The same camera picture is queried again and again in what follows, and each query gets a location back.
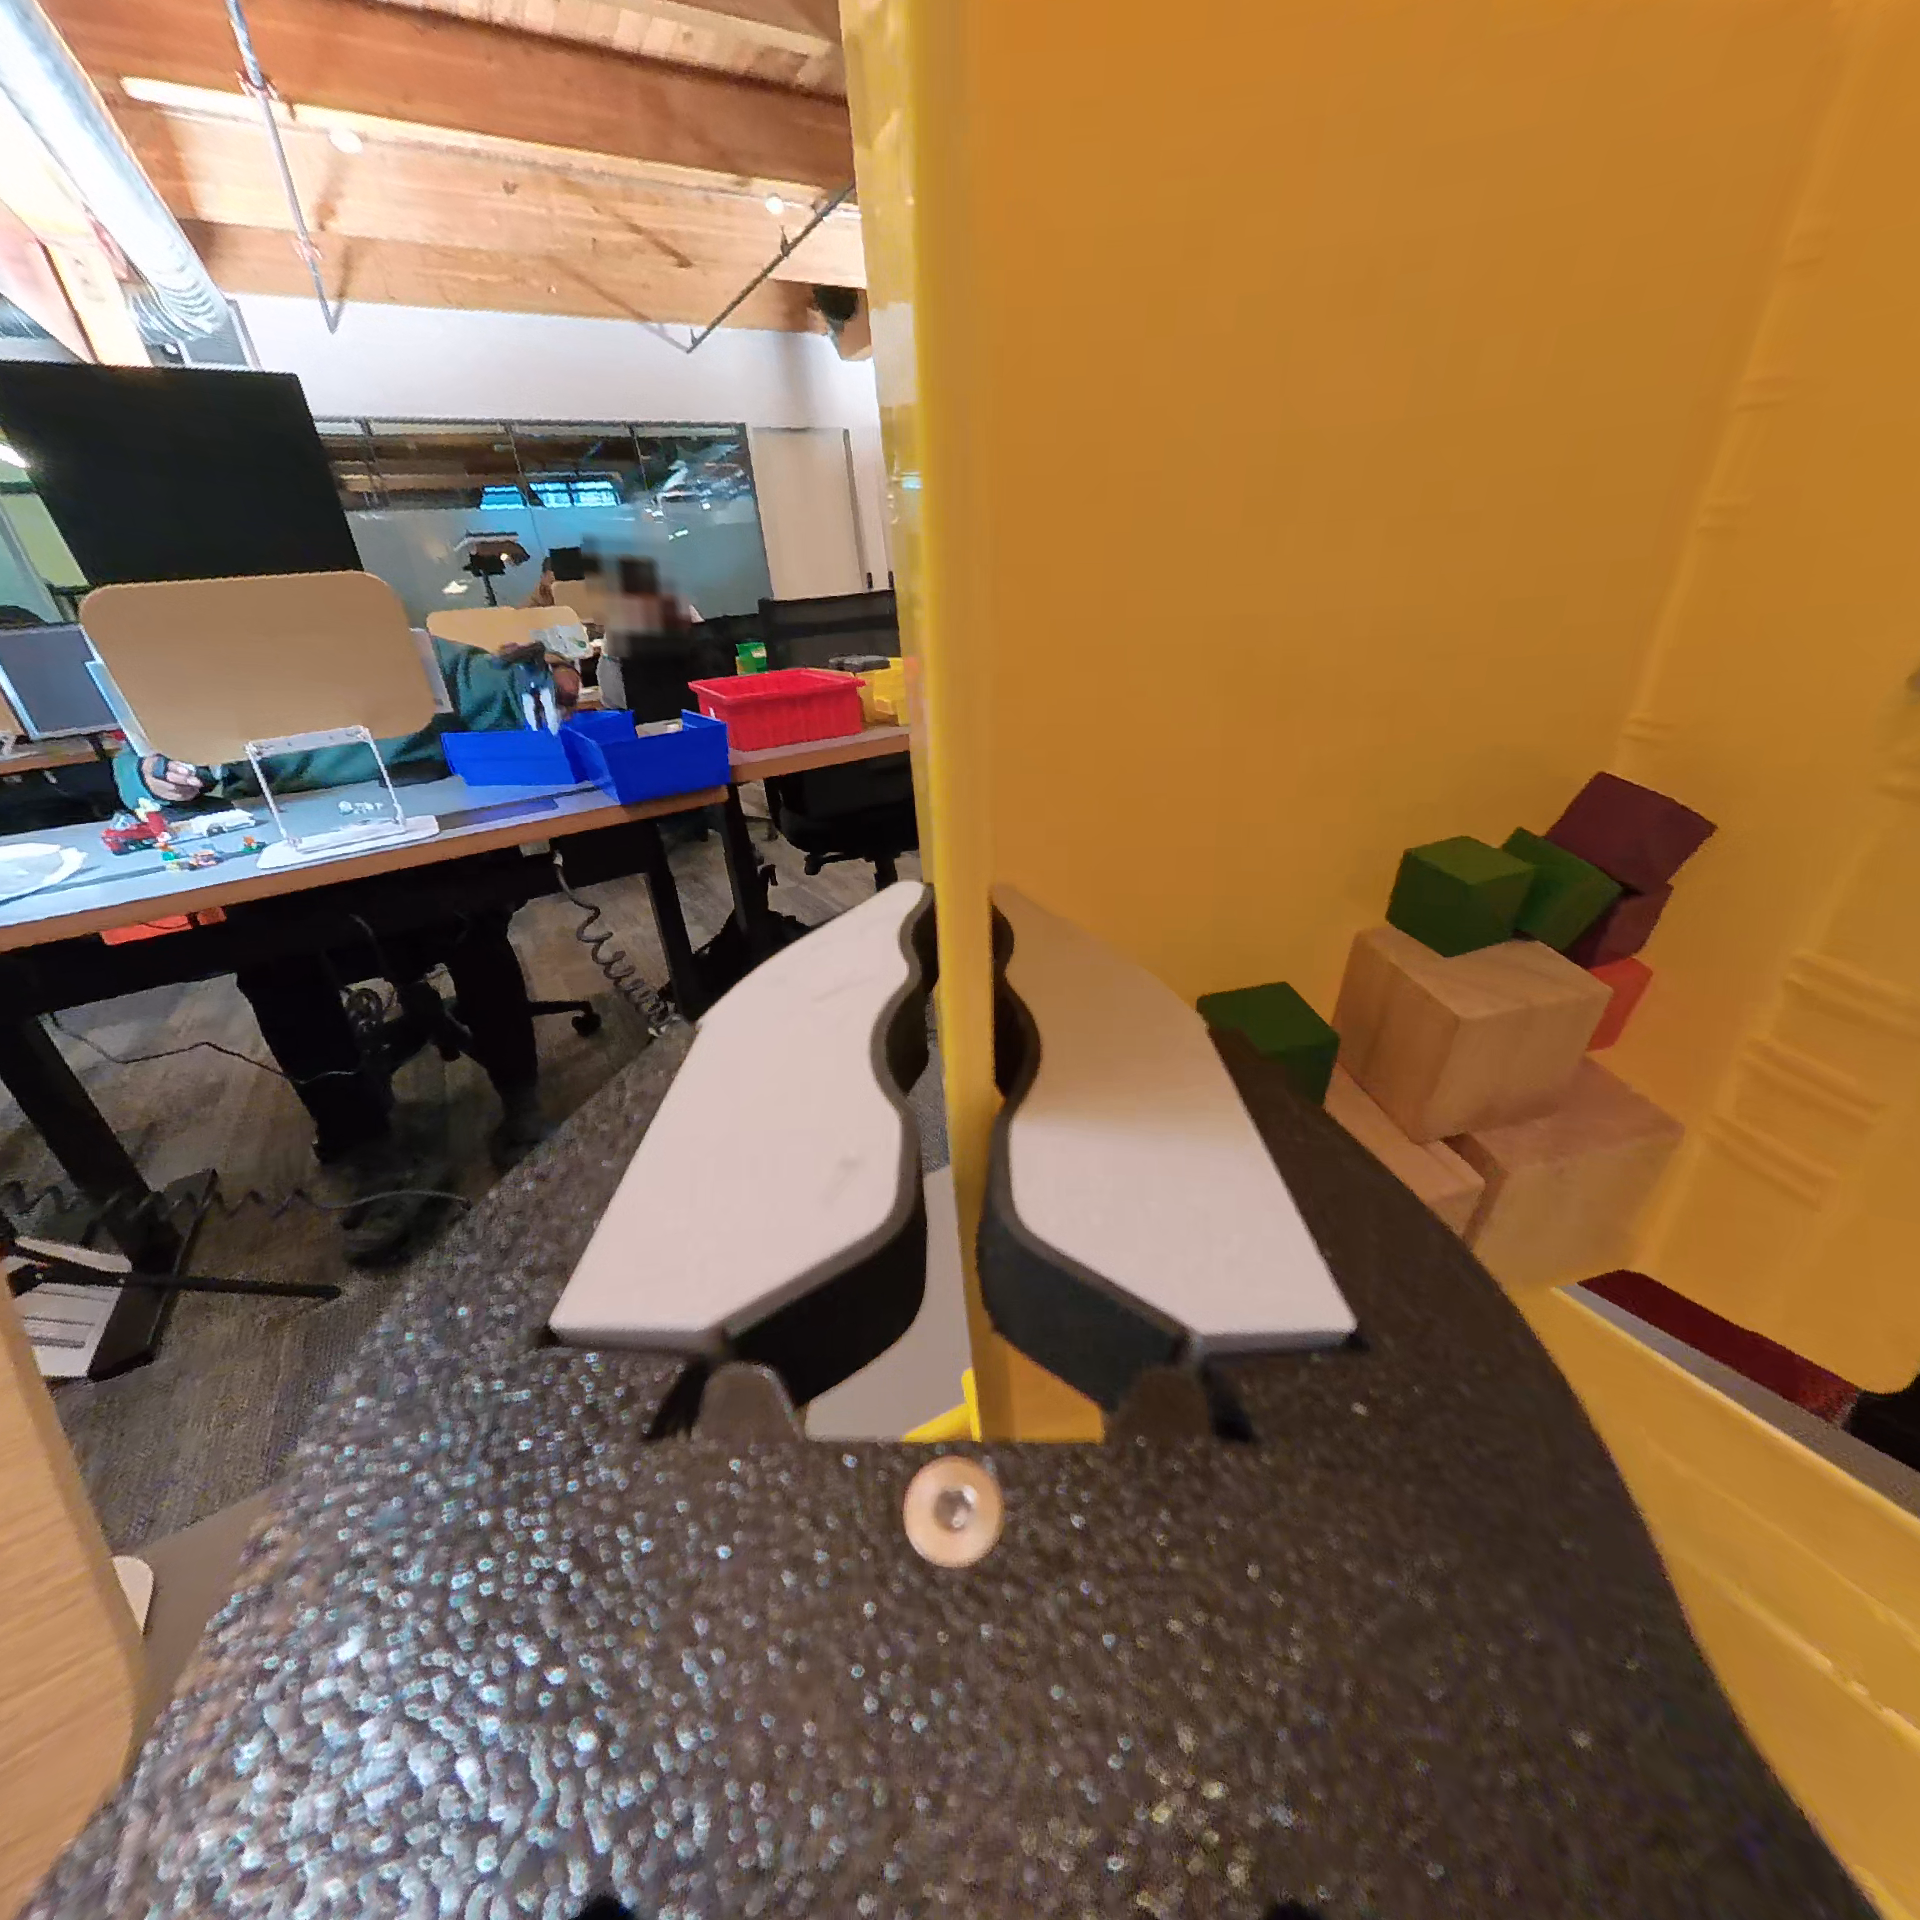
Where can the blue plastic bin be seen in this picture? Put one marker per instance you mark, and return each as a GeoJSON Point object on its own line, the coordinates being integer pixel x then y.
{"type": "Point", "coordinates": [505, 757]}
{"type": "Point", "coordinates": [661, 764]}

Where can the wooden divider panel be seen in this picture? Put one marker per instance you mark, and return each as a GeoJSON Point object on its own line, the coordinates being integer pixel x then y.
{"type": "Point", "coordinates": [482, 628]}
{"type": "Point", "coordinates": [255, 662]}

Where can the yellow plastic box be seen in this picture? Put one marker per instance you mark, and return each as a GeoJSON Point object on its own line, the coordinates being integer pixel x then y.
{"type": "Point", "coordinates": [1277, 451]}
{"type": "Point", "coordinates": [1770, 1575]}

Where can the red plastic bin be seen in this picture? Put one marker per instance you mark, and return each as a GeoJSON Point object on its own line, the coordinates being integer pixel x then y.
{"type": "Point", "coordinates": [780, 713]}

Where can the black office chair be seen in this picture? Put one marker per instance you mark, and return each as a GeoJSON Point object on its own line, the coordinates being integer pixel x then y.
{"type": "Point", "coordinates": [826, 630]}

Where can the grey computer monitor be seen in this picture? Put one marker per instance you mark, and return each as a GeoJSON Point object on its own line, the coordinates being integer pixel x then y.
{"type": "Point", "coordinates": [53, 676]}

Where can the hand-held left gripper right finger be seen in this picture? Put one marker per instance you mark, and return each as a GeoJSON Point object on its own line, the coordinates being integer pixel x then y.
{"type": "Point", "coordinates": [1156, 1184]}

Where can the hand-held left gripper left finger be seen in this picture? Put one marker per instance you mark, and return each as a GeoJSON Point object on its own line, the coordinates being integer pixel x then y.
{"type": "Point", "coordinates": [750, 1172]}

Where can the pile of coloured wooden cubes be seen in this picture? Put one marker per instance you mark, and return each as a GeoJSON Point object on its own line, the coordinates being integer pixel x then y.
{"type": "Point", "coordinates": [1471, 1037]}

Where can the clear acrylic stand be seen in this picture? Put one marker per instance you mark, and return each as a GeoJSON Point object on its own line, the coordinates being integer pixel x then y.
{"type": "Point", "coordinates": [347, 838]}

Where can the black camera on tripod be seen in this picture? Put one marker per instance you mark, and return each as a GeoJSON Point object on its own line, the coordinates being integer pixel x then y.
{"type": "Point", "coordinates": [489, 563]}

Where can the long grey office desk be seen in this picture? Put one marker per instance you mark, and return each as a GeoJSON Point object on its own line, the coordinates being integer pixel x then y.
{"type": "Point", "coordinates": [495, 822]}

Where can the silver ventilation duct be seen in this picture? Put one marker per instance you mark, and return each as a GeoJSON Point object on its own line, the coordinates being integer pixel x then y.
{"type": "Point", "coordinates": [91, 165]}

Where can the light wooden panel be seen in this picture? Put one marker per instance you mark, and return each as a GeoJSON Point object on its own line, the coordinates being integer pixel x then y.
{"type": "Point", "coordinates": [61, 1575]}

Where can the pile of small toy pieces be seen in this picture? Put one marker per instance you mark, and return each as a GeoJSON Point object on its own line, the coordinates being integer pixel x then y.
{"type": "Point", "coordinates": [139, 830]}

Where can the white paper sheet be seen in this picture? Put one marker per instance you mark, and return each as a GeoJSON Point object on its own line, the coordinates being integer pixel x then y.
{"type": "Point", "coordinates": [38, 869]}

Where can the large black screen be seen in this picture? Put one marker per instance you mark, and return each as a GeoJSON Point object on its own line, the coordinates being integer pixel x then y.
{"type": "Point", "coordinates": [165, 465]}

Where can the yellow plastic bin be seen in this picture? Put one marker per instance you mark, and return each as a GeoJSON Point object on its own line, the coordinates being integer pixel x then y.
{"type": "Point", "coordinates": [885, 694]}

